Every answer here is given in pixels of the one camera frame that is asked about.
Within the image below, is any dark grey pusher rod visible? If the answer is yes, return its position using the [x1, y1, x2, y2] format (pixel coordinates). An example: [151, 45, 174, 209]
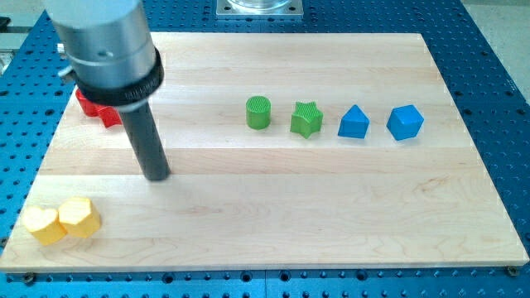
[118, 101, 171, 181]

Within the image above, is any red block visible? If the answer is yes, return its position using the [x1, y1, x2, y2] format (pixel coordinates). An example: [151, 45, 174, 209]
[75, 89, 122, 128]

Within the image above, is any yellow hexagon block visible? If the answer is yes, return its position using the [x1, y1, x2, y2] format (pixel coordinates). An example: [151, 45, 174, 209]
[58, 197, 102, 238]

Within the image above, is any green cylinder block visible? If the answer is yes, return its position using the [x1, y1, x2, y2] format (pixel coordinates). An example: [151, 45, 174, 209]
[245, 96, 272, 130]

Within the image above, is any yellow heart block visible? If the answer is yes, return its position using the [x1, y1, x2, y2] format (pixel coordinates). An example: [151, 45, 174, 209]
[22, 206, 67, 246]

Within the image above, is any light wooden board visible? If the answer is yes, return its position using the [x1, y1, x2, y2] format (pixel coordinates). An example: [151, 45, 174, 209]
[1, 32, 528, 273]

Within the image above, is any green star block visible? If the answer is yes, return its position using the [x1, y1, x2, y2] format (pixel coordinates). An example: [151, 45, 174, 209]
[290, 102, 324, 139]

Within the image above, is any blue pentagon house block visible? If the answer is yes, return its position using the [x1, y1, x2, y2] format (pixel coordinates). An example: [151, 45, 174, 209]
[338, 105, 370, 139]

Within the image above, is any blue hexagon block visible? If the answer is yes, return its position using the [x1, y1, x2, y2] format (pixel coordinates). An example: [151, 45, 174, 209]
[387, 104, 424, 141]

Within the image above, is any blue perforated metal table plate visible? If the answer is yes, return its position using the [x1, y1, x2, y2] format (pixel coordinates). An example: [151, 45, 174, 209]
[1, 0, 529, 297]

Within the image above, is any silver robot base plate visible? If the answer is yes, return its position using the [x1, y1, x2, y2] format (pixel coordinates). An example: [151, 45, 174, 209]
[215, 0, 304, 18]

